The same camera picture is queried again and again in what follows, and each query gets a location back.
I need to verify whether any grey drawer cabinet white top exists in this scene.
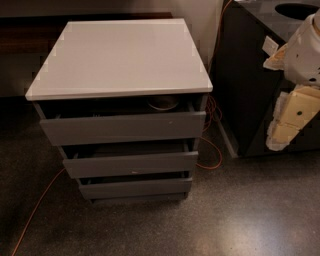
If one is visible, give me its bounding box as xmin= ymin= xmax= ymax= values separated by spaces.
xmin=26 ymin=19 xmax=213 ymax=202

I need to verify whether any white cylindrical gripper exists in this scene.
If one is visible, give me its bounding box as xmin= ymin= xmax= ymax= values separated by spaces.
xmin=263 ymin=10 xmax=320 ymax=151

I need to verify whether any grey middle drawer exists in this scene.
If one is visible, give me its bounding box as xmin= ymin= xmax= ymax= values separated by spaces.
xmin=63 ymin=139 xmax=198 ymax=178

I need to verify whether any grey top drawer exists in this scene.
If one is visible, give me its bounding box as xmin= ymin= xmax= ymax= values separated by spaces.
xmin=34 ymin=94 xmax=207 ymax=146

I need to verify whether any orange cable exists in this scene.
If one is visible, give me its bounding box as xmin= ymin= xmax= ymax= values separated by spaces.
xmin=10 ymin=0 xmax=233 ymax=256

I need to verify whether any white bowl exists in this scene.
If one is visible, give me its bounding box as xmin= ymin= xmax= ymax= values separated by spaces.
xmin=147 ymin=96 xmax=179 ymax=111

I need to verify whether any black bin with round hole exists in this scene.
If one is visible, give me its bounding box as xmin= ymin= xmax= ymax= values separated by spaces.
xmin=210 ymin=0 xmax=320 ymax=157

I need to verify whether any white label on bin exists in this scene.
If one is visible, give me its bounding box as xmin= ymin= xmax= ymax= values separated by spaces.
xmin=262 ymin=36 xmax=279 ymax=56

